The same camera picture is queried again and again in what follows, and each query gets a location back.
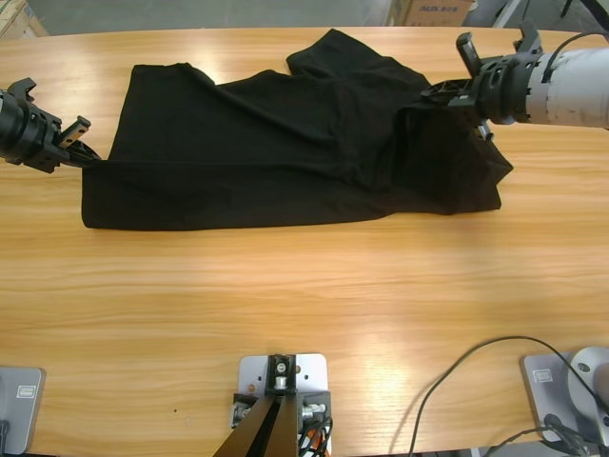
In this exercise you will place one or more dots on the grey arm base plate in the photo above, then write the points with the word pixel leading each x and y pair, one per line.
pixel 24 419
pixel 537 395

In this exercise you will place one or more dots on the grey metal stand leg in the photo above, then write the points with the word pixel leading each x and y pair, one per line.
pixel 504 14

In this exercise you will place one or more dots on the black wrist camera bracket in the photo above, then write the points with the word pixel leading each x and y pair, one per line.
pixel 468 52
pixel 21 88

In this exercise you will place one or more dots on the black diagonal bar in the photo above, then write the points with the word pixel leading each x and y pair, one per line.
pixel 595 12

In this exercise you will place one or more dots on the black Unitree polo shirt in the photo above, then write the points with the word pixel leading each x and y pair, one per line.
pixel 238 166

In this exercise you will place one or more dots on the dark aluminium camera post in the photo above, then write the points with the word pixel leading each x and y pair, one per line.
pixel 266 433

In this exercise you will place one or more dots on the wooden crate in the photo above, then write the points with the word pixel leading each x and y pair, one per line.
pixel 19 19

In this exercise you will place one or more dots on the white box with AUX print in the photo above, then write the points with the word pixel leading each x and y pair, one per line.
pixel 438 16

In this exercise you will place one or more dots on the grey arm base disc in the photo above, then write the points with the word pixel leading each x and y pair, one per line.
pixel 590 371

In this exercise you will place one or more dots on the black corner bracket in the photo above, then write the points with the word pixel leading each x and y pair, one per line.
pixel 242 397
pixel 281 364
pixel 323 400

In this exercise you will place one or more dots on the white metal mounting plate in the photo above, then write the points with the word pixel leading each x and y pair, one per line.
pixel 252 369

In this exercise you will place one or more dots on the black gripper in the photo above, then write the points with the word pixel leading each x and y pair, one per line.
pixel 504 90
pixel 33 138

